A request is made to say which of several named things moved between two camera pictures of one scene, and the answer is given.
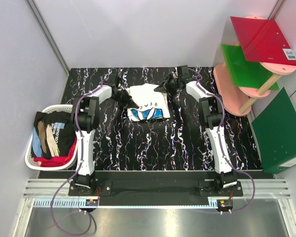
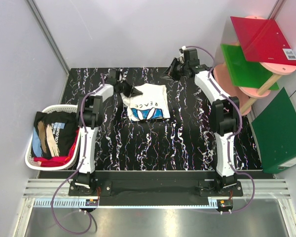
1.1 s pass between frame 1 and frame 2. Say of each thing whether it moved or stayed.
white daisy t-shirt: stayed
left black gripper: moved
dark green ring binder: stayed
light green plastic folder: stayed
